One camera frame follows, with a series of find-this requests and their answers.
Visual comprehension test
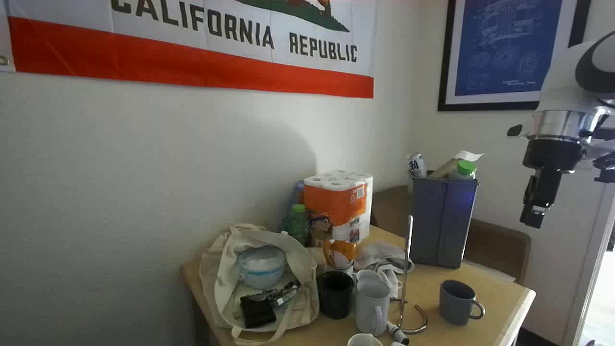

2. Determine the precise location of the tall white mug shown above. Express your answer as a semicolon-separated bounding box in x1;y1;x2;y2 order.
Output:
355;271;390;336

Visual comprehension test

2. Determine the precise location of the California Republic flag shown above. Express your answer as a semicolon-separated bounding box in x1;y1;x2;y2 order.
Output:
0;0;379;98

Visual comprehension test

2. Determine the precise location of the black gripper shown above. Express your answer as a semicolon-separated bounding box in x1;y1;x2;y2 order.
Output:
521;138;582;228

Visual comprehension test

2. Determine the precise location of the grey blue mug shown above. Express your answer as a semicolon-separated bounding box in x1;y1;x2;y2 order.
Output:
438;278;486;324

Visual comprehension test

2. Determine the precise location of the dark green mug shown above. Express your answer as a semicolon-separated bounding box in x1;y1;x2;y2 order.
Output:
317;271;354;319

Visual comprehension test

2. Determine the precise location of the black wallet with keys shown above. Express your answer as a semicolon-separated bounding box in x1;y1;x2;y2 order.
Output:
240;280;300;328

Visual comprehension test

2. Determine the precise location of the cream canvas tote bag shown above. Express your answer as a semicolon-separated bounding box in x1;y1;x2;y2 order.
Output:
200;223;319;346

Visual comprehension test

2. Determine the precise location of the green plastic bottle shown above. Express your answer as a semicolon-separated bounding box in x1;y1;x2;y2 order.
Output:
288;203;309;244

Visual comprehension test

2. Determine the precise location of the framed blue blueprint poster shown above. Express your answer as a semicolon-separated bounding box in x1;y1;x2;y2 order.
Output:
438;0;592;111

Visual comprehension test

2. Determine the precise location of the paper towel roll pack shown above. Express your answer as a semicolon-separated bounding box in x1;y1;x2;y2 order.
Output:
302;171;373;242

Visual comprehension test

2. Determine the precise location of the metal paper towel holder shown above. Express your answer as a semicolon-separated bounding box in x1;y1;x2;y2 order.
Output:
396;215;428;334

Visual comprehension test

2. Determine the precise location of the white and yellow mug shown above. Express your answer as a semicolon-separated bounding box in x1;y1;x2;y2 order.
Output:
323;240;355;269

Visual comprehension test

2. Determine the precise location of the white crumpled cloth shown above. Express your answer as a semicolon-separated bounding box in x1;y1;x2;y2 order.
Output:
355;242;413;296

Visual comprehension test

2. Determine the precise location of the grey storage bin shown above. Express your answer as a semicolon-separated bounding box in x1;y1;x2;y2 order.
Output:
411;178;478;269

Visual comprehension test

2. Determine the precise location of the clear plastic lidded container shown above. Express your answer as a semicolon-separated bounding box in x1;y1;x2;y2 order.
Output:
238;246;286;288

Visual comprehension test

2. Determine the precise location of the white mug at bottom edge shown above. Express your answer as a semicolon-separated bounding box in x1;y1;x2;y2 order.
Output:
346;332;382;346

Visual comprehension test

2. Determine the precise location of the green white bottle in bin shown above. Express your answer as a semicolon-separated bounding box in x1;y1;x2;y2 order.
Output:
430;150;480;178

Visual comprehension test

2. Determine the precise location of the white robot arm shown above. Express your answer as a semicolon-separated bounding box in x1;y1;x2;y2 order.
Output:
521;32;615;228

